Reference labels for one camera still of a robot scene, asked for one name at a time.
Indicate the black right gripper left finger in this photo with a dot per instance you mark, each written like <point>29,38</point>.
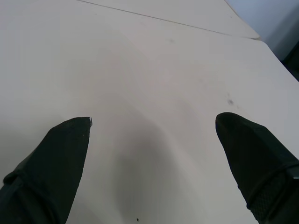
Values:
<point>50,168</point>

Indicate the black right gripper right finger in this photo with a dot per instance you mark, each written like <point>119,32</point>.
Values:
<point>257,161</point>

